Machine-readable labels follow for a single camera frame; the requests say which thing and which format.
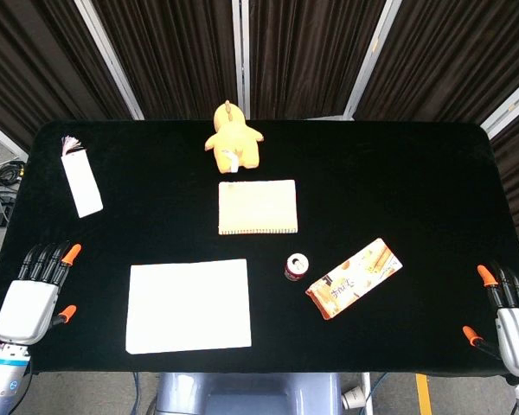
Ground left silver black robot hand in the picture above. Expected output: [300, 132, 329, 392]
[0, 241, 83, 347]

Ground white notebook with yellow cover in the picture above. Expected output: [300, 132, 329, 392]
[125, 258, 253, 355]

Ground kraft brown spiral notebook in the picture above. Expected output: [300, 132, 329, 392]
[217, 179, 299, 236]

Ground white bookmark with tassel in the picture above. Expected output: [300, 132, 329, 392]
[60, 136, 105, 219]

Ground white table leg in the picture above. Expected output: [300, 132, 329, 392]
[361, 372, 374, 415]

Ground orange egg roll snack box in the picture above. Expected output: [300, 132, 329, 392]
[304, 237, 404, 321]

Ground white round plastic device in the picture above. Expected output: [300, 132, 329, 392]
[341, 386, 368, 411]

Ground black velvet tablecloth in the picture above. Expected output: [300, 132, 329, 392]
[0, 119, 519, 377]

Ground red drink can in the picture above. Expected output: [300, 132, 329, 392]
[284, 252, 311, 283]

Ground grey-blue robot torso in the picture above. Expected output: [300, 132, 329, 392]
[155, 372, 343, 415]

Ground dark brown curtain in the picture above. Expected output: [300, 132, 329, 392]
[248, 0, 388, 121]
[93, 0, 239, 121]
[0, 0, 131, 150]
[356, 0, 519, 126]

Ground yellow plush toy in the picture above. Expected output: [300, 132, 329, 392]
[204, 99, 265, 175]

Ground black cable bundle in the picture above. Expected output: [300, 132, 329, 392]
[0, 133, 27, 228]

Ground blue cable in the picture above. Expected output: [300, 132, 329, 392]
[368, 372, 390, 415]
[131, 372, 143, 415]

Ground white frame post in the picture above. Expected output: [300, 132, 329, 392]
[74, 0, 145, 121]
[342, 0, 403, 121]
[479, 80, 519, 139]
[0, 115, 29, 163]
[231, 0, 251, 120]

